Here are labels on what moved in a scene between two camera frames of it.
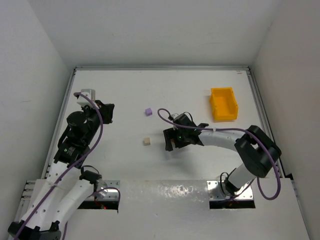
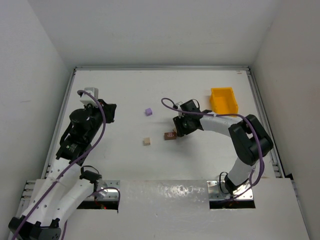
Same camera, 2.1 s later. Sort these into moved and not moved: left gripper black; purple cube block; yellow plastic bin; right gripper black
Moved: right gripper black
Not moved: yellow plastic bin; left gripper black; purple cube block
